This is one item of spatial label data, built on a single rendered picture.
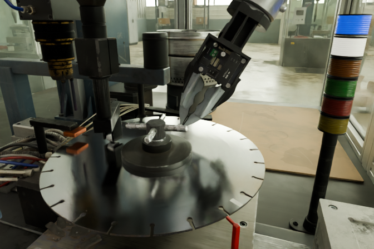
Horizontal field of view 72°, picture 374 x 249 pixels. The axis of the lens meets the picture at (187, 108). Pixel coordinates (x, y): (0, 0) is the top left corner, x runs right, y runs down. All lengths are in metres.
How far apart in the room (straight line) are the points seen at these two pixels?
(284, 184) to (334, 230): 0.35
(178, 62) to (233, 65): 0.66
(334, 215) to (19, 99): 0.82
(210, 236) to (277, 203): 0.28
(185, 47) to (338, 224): 0.78
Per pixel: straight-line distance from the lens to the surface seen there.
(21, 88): 0.90
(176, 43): 1.02
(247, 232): 0.44
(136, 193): 0.34
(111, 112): 0.40
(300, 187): 0.74
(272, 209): 0.65
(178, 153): 0.39
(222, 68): 0.38
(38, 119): 0.54
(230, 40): 0.40
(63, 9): 0.44
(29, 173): 0.55
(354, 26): 0.46
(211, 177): 0.36
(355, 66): 0.47
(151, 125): 0.38
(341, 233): 0.40
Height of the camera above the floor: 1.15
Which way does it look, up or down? 19 degrees down
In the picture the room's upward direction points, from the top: straight up
